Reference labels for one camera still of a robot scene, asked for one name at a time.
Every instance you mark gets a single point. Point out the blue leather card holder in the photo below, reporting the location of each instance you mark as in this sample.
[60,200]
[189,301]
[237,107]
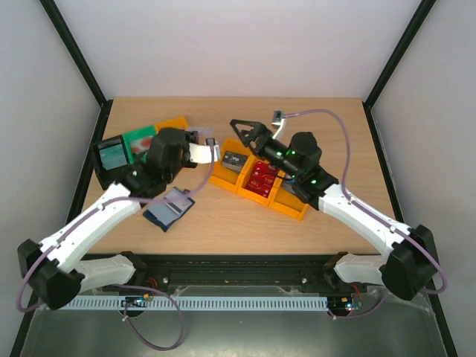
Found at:
[161,216]

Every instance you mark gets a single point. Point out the blue card stack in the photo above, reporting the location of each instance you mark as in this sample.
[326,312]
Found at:
[288,180]

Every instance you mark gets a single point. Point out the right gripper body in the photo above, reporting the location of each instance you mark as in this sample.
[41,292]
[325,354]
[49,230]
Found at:
[260,136]

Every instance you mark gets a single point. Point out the yellow single storage bin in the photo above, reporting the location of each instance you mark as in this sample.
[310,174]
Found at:
[178,123]

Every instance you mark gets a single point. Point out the black card stack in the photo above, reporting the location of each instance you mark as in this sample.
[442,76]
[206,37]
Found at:
[234,161]

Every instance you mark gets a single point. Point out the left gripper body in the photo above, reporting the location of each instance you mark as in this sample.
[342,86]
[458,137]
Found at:
[188,137]

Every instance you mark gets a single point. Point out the light blue cable duct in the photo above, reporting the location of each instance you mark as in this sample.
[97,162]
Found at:
[200,304]

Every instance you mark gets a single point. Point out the white magnetic-stripe credit card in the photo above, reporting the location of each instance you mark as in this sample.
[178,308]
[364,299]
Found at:
[177,205]

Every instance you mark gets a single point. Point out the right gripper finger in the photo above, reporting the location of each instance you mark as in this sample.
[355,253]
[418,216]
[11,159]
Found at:
[247,137]
[238,124]

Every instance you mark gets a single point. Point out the red card stack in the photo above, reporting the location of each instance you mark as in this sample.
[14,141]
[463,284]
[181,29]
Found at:
[262,178]

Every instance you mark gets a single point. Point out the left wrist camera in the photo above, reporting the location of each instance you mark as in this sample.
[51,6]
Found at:
[205,153]

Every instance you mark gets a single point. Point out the green storage bin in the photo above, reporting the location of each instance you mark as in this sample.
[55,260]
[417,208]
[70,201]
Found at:
[135,134]

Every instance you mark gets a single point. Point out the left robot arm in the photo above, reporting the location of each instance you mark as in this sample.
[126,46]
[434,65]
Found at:
[55,268]

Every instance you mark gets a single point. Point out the yellow triple storage bin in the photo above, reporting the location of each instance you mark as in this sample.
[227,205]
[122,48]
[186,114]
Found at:
[244,174]

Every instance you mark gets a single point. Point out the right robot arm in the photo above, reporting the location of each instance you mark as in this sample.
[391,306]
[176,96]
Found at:
[405,262]

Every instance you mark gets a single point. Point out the black aluminium frame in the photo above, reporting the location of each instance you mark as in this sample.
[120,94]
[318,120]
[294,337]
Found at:
[264,265]

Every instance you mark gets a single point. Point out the white red-dot card stack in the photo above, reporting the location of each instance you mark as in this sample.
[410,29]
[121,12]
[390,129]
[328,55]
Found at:
[140,145]

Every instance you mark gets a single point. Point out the teal card stack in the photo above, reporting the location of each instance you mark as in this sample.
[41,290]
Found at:
[112,157]

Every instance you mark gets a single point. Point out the black storage bin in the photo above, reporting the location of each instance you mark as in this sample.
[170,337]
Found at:
[106,177]

